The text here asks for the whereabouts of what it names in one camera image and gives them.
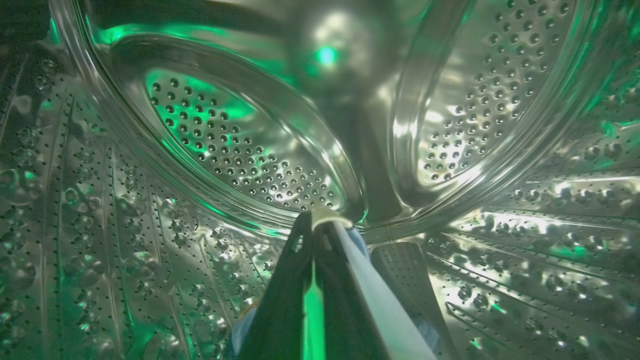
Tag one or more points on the blue cartoon print garment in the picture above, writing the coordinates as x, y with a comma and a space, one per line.
359, 241

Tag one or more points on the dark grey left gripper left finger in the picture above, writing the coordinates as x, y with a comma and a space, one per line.
280, 310

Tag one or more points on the stainless steel washing machine drum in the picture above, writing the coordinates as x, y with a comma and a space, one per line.
150, 200

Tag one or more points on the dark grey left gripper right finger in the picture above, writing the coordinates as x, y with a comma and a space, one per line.
350, 320

